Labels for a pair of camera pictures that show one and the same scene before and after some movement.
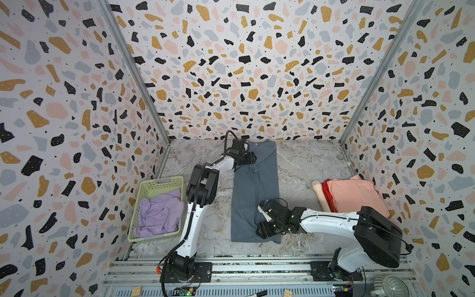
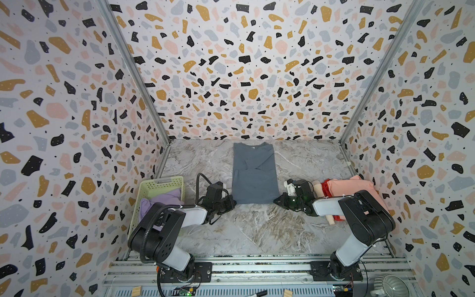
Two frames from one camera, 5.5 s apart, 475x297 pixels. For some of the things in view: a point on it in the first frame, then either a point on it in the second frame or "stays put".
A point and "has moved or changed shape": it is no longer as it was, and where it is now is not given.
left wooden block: [137, 291] stays put
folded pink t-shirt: [350, 194] stays put
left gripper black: [249, 159] to [229, 205]
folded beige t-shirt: [323, 199] stays put
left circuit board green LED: [184, 291] stays put
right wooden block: [287, 293] stays put
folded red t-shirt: [328, 196] stays put
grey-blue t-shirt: [252, 184] has moved or changed shape
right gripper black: [268, 224] to [288, 198]
